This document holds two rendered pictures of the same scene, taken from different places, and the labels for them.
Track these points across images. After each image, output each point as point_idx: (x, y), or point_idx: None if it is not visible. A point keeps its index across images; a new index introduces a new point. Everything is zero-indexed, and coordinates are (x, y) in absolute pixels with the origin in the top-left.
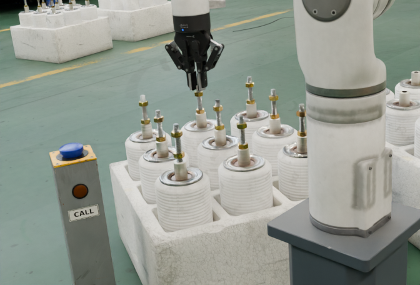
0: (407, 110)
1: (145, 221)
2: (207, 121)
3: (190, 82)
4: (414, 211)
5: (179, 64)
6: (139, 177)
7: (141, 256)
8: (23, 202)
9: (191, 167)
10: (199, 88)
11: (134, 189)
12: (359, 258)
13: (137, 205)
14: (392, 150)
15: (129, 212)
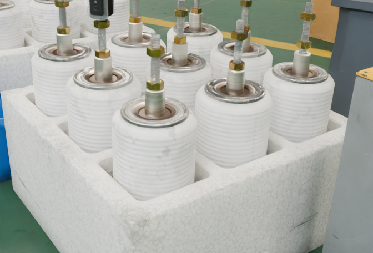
0: None
1: (328, 141)
2: (86, 74)
3: (107, 5)
4: None
5: None
6: (193, 173)
7: (296, 217)
8: None
9: (273, 67)
10: (113, 9)
11: (243, 167)
12: None
13: (292, 154)
14: (97, 38)
15: (266, 192)
